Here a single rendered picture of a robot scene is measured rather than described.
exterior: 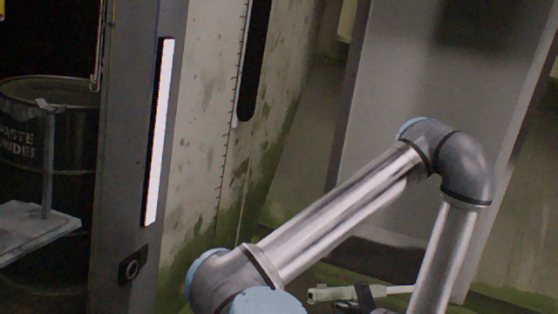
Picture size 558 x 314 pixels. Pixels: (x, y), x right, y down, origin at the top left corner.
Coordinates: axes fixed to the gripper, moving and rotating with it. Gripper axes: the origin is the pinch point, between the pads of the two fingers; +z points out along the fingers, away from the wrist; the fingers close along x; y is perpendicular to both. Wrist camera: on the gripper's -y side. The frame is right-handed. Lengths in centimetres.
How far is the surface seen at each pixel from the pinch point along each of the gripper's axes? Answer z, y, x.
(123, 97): 21, -65, -71
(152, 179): 24, -39, -59
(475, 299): 43, 16, 121
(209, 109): 44, -68, -32
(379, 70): 12, -86, 26
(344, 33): 84, -125, 62
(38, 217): 6, -28, -94
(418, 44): -3, -94, 32
